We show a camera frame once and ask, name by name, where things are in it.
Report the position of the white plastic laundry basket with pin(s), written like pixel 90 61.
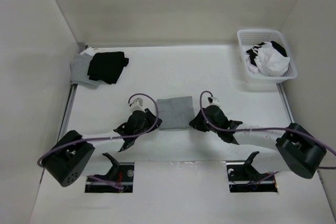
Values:
pixel 249 37

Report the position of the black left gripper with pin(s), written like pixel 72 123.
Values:
pixel 152 120

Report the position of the folded black tank top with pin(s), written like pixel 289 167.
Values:
pixel 107 66

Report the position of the folded grey tank top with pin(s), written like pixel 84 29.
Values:
pixel 79 72

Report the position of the grey tank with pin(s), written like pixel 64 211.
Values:
pixel 176 113
pixel 79 72

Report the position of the folded white tank top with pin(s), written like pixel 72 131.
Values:
pixel 89 51

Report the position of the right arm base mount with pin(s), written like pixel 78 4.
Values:
pixel 244 178

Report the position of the black tank top in basket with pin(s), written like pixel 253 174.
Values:
pixel 253 51

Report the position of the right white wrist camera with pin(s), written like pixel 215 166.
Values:
pixel 214 101

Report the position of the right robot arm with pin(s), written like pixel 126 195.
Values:
pixel 291 150

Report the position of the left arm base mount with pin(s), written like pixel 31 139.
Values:
pixel 118 179

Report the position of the white tank top in basket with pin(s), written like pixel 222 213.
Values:
pixel 269 62

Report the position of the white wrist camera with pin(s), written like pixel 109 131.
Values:
pixel 136 105
pixel 214 101

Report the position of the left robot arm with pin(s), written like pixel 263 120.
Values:
pixel 68 158

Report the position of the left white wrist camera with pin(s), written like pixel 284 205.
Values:
pixel 136 105

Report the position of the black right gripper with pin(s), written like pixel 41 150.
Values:
pixel 196 123

